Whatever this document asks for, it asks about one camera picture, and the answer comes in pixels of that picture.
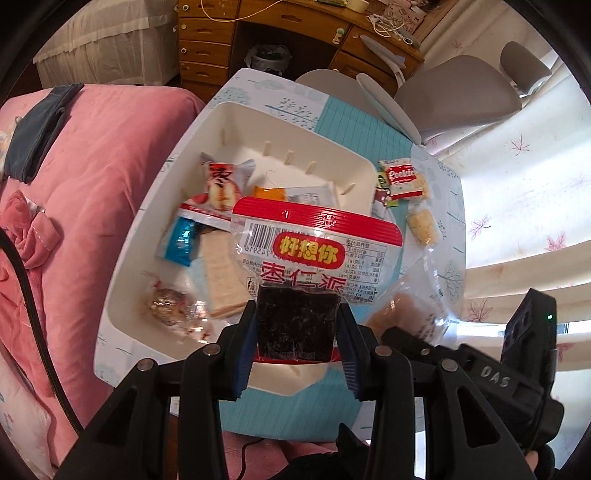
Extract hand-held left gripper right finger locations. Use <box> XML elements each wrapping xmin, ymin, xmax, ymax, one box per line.
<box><xmin>336</xmin><ymin>305</ymin><xmax>529</xmax><ymax>480</ymax></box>

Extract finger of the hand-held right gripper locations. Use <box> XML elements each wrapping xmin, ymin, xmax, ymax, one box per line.
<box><xmin>379</xmin><ymin>325</ymin><xmax>465</xmax><ymax>365</ymax></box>

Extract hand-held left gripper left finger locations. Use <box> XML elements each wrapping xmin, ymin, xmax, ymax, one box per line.
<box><xmin>55</xmin><ymin>300</ymin><xmax>259</xmax><ymax>480</ymax></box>

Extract clear brown cake packet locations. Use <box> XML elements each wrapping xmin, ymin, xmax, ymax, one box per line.
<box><xmin>362</xmin><ymin>258</ymin><xmax>451</xmax><ymax>347</ymax></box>

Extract red topped dark snack packet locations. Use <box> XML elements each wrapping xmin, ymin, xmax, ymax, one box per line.
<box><xmin>231</xmin><ymin>196</ymin><xmax>403</xmax><ymax>365</ymax></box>

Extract light blue clear snack packet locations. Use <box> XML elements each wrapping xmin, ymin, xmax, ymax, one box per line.
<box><xmin>187</xmin><ymin>226</ymin><xmax>252</xmax><ymax>319</ymax></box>

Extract clear candy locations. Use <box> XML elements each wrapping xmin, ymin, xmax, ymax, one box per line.
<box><xmin>139</xmin><ymin>272</ymin><xmax>215</xmax><ymax>342</ymax></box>

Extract yellow puffed roll packet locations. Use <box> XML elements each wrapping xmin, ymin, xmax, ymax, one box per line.
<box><xmin>406</xmin><ymin>200</ymin><xmax>441</xmax><ymax>250</ymax></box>

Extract red white bread picture packet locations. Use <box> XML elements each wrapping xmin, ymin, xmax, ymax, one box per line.
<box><xmin>178</xmin><ymin>154</ymin><xmax>257</xmax><ymax>232</ymax></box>

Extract orange snack packet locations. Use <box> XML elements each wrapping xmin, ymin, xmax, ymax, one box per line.
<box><xmin>252</xmin><ymin>185</ymin><xmax>289</xmax><ymax>204</ymax></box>

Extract white grey printed packet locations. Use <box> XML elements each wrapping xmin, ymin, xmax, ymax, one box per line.
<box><xmin>288</xmin><ymin>185</ymin><xmax>340</xmax><ymax>208</ymax></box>

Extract red white cookie packet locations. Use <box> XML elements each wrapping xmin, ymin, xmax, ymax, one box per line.
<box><xmin>379</xmin><ymin>157</ymin><xmax>430</xmax><ymax>201</ymax></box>

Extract white plastic basket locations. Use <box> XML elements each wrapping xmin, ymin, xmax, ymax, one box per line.
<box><xmin>95</xmin><ymin>102</ymin><xmax>377</xmax><ymax>398</ymax></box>

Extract person's black pants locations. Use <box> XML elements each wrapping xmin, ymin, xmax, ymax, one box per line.
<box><xmin>281</xmin><ymin>425</ymin><xmax>375</xmax><ymax>480</ymax></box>

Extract white leaf printed curtain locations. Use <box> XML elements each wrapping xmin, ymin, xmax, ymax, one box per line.
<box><xmin>416</xmin><ymin>0</ymin><xmax>591</xmax><ymax>333</ymax></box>

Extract teal table runner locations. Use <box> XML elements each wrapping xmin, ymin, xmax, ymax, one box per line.
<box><xmin>217</xmin><ymin>95</ymin><xmax>416</xmax><ymax>435</ymax></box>

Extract white printed pillow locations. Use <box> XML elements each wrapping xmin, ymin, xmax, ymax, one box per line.
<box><xmin>0</xmin><ymin>355</ymin><xmax>54</xmax><ymax>480</ymax></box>

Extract grey-blue chair armrest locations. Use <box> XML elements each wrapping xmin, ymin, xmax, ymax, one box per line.
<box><xmin>355</xmin><ymin>73</ymin><xmax>423</xmax><ymax>146</ymax></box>
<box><xmin>360</xmin><ymin>33</ymin><xmax>407</xmax><ymax>70</ymax></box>

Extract pink blanket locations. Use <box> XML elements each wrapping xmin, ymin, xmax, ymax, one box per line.
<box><xmin>0</xmin><ymin>83</ymin><xmax>206</xmax><ymax>480</ymax></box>

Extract pink velvet garment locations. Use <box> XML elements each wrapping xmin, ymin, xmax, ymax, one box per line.
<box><xmin>0</xmin><ymin>189</ymin><xmax>61</xmax><ymax>273</ymax></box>

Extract grey office chair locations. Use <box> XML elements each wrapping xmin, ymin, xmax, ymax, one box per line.
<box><xmin>295</xmin><ymin>41</ymin><xmax>555</xmax><ymax>144</ymax></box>

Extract trash bin with liner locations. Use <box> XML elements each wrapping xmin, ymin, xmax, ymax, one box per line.
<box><xmin>245</xmin><ymin>42</ymin><xmax>293</xmax><ymax>77</ymax></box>

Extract dark blue-grey cloth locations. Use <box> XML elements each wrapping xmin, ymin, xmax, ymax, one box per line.
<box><xmin>2</xmin><ymin>83</ymin><xmax>86</xmax><ymax>185</ymax></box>

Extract wooden desk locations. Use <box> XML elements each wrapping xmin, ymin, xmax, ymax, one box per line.
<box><xmin>178</xmin><ymin>0</ymin><xmax>426</xmax><ymax>100</ymax></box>

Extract cream lace bed cover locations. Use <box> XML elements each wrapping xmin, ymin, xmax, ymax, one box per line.
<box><xmin>34</xmin><ymin>0</ymin><xmax>181</xmax><ymax>88</ymax></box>

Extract thick black cable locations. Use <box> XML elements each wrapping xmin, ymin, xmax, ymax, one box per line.
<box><xmin>0</xmin><ymin>228</ymin><xmax>86</xmax><ymax>435</ymax></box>

